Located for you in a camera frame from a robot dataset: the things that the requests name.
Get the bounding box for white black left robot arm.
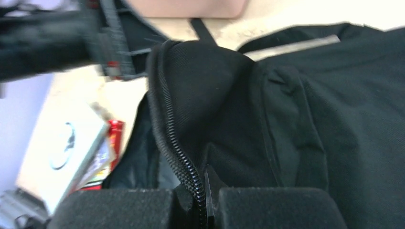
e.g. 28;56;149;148
0;0;162;82

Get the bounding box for red patterned notebook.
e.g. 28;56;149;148
81;120;125;189

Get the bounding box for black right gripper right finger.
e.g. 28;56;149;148
204;166;347;229

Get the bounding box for silver foil booklet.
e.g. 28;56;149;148
17;100;109;216

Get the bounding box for aluminium front frame rail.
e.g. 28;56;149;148
0;189;50;229

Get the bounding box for black fabric student bag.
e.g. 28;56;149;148
103;23;405;229

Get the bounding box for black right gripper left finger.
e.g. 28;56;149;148
47;188;201;229

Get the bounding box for translucent orange plastic storage box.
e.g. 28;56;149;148
128;0;248;19

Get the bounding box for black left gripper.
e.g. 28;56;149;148
79;0;149;81

